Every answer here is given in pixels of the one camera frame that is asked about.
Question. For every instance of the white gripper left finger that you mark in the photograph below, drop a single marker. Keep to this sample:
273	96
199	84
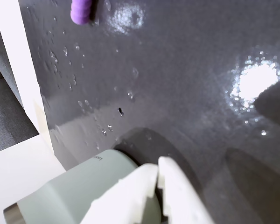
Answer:
121	200

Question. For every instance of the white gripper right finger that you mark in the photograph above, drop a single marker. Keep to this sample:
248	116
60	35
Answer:
182	200

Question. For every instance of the purple ribbed pen grip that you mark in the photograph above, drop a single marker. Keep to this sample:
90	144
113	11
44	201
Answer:
80	11

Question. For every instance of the black glossy table mat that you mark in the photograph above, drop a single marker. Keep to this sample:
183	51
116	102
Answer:
177	70

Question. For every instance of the pale green metal cup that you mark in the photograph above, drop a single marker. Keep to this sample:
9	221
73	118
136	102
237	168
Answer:
70	196

